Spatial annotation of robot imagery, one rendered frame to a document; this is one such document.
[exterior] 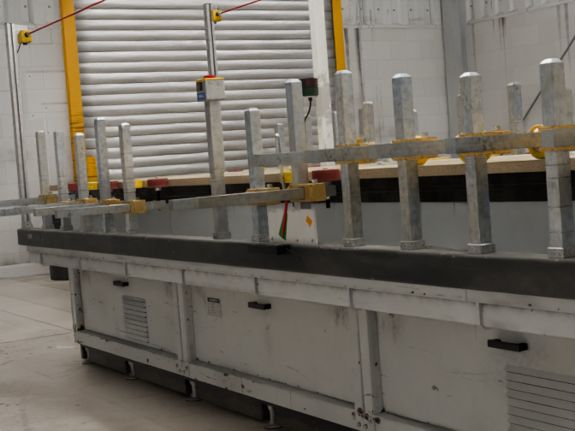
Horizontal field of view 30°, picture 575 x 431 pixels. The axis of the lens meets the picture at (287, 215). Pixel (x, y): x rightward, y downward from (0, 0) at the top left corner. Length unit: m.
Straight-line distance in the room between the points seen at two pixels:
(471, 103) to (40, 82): 8.69
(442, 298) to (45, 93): 8.56
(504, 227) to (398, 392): 0.73
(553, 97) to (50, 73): 8.97
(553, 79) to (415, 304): 0.73
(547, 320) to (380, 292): 0.60
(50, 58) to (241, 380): 7.34
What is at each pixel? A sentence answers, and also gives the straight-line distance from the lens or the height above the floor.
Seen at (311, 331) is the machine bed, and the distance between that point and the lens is 3.55.
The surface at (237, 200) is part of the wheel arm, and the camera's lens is 2.89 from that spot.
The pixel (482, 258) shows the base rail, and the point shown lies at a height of 0.69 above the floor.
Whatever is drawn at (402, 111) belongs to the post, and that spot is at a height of 1.04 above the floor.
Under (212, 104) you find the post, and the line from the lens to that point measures 3.48.
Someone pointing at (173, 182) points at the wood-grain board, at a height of 0.89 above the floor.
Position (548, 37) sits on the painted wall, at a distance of 12.38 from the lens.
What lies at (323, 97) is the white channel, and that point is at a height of 1.20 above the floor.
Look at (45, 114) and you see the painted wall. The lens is 10.87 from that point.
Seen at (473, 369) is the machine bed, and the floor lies 0.35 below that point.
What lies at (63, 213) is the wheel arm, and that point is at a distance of 4.02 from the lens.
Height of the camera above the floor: 0.94
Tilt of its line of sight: 3 degrees down
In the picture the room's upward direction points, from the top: 4 degrees counter-clockwise
